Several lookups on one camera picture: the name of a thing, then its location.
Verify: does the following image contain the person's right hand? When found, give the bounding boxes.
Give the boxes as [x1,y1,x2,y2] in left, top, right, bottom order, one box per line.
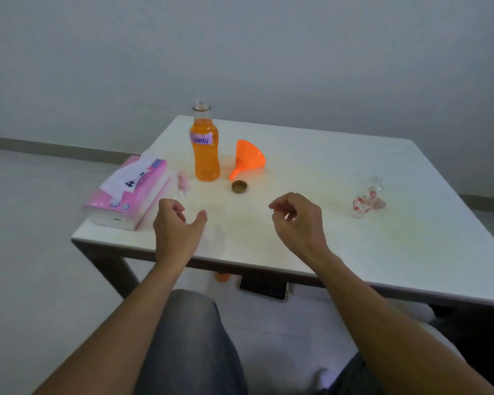
[268,192,330,266]

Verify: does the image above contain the person's left hand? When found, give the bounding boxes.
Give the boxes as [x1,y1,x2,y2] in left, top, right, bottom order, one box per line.
[153,198,208,268]

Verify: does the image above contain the person's left forearm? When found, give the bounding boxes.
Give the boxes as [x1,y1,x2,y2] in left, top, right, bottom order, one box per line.
[33,259,190,395]

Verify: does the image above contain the person's right forearm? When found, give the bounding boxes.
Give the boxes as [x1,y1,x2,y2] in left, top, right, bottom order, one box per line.
[307,247,494,395]

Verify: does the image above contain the orange plastic funnel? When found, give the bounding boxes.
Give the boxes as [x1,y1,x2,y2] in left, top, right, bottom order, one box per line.
[229,140,267,182]

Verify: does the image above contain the clear bottle with orange liquid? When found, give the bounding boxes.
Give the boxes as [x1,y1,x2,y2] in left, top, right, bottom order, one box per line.
[189,99,221,182]

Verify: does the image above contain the pink tissue pack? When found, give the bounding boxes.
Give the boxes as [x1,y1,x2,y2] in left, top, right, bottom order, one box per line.
[83,155,171,232]

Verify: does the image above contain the white paper note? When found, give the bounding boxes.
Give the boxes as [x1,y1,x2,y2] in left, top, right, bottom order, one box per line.
[100,157,162,202]

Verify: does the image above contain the small clear red-flowered bottle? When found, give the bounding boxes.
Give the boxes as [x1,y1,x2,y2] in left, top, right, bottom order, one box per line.
[352,177,388,219]

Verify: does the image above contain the black phone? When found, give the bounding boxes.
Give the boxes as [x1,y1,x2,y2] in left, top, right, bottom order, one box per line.
[238,276,290,302]

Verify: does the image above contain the person's grey trousers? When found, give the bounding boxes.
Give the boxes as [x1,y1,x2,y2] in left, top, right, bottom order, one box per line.
[133,289,381,395]

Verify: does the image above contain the white table with dark frame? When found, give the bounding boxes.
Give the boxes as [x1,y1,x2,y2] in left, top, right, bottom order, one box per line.
[71,115,494,311]

